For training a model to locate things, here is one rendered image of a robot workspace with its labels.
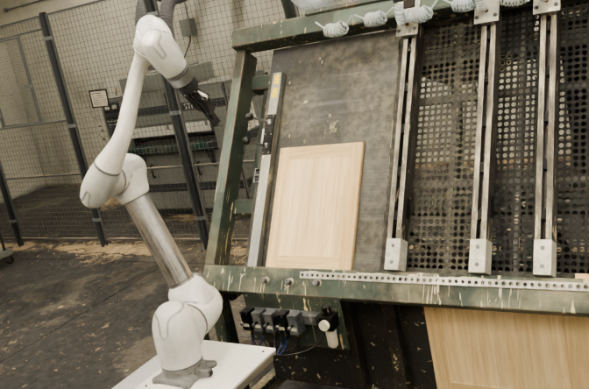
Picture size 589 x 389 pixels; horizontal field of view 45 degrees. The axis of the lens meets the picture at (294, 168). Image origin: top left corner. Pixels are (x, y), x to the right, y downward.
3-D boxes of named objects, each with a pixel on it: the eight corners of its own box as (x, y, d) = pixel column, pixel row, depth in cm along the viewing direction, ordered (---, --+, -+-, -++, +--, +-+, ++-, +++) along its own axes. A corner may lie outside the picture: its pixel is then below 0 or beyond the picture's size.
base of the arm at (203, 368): (196, 392, 247) (193, 377, 246) (150, 383, 259) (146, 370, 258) (227, 364, 261) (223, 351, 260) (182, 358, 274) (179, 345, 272)
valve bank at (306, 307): (236, 355, 310) (223, 305, 305) (253, 339, 322) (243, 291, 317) (333, 367, 283) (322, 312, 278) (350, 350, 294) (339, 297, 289)
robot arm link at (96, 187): (84, 159, 247) (105, 151, 259) (65, 199, 254) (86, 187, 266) (113, 181, 245) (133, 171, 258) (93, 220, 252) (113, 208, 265)
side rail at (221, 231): (218, 268, 342) (203, 264, 333) (248, 60, 370) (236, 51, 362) (228, 268, 339) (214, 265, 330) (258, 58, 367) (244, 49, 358)
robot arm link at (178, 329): (152, 371, 255) (138, 316, 251) (174, 346, 272) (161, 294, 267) (191, 371, 250) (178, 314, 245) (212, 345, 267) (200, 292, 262)
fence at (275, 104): (252, 267, 323) (247, 266, 320) (277, 76, 348) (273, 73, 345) (261, 268, 321) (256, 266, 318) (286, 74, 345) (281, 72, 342)
